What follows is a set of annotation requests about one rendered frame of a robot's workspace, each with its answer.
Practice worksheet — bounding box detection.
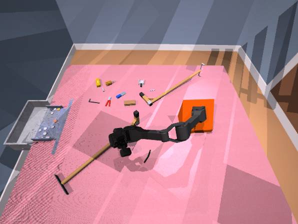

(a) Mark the yellow rectangular block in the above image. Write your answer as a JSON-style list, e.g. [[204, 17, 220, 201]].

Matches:
[[95, 78, 101, 87]]

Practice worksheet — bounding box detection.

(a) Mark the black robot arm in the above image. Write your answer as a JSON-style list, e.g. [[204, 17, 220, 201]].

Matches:
[[108, 106, 207, 149]]

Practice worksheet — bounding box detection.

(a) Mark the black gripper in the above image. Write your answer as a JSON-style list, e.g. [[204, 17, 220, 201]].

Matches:
[[113, 127, 132, 158]]

